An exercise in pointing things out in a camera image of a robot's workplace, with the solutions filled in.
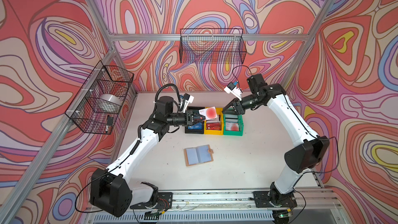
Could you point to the white tape roll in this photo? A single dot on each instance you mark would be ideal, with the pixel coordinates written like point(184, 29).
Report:
point(111, 98)

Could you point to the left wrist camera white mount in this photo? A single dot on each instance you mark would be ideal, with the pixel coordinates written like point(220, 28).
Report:
point(185, 100)

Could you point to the yellow plastic bin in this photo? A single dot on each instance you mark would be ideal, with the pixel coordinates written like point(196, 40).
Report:
point(220, 120)

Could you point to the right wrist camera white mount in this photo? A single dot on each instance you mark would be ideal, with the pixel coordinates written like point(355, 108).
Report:
point(233, 88)

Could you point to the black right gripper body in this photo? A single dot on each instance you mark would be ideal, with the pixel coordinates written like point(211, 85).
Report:
point(249, 101)

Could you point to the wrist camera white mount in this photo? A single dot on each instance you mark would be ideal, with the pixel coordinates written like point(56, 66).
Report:
point(185, 100)
point(233, 88)

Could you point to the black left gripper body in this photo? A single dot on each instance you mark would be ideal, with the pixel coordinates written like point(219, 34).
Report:
point(181, 120)

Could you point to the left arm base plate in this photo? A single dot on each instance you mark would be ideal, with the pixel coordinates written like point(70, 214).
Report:
point(160, 201)

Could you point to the green plastic bin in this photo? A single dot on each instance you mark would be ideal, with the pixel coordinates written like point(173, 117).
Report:
point(233, 125)

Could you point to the wire basket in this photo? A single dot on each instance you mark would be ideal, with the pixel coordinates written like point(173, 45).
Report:
point(88, 112)
point(212, 46)

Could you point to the tan card holder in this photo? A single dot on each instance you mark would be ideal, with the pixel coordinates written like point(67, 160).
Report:
point(198, 155)

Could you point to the blue VIP card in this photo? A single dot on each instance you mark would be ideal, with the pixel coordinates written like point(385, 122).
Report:
point(197, 126)

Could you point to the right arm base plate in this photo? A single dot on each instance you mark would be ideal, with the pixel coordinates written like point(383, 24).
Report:
point(269, 199)

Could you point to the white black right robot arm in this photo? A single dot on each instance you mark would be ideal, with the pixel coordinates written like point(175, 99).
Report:
point(308, 146)

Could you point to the aluminium rail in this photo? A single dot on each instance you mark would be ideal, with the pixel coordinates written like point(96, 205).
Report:
point(235, 206)

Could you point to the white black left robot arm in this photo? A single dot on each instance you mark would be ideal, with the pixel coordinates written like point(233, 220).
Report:
point(109, 189)

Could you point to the black plastic bin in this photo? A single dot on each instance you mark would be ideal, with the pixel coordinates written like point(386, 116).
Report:
point(195, 109)

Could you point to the left wire basket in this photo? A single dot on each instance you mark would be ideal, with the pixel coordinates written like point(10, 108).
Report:
point(88, 112)

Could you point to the back wire basket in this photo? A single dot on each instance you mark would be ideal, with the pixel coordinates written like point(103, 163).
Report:
point(212, 46)

